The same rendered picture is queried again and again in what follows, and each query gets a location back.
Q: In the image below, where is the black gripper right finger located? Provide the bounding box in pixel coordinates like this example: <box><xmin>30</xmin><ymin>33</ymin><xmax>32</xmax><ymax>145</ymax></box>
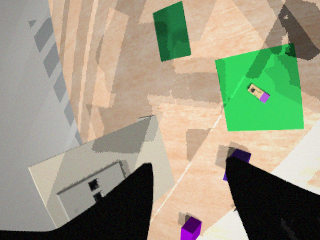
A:
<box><xmin>225</xmin><ymin>157</ymin><xmax>320</xmax><ymax>240</ymax></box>

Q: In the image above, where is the dark purple block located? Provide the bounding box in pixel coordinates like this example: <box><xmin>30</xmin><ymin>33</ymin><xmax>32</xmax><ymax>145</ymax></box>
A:
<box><xmin>224</xmin><ymin>148</ymin><xmax>252</xmax><ymax>181</ymax></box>

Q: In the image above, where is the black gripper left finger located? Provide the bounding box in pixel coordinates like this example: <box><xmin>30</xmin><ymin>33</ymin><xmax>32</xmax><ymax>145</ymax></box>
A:
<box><xmin>0</xmin><ymin>163</ymin><xmax>153</xmax><ymax>240</ymax></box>

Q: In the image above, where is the small purple block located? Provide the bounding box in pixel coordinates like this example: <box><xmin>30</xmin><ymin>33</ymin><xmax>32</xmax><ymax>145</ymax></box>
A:
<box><xmin>180</xmin><ymin>216</ymin><xmax>201</xmax><ymax>240</ymax></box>

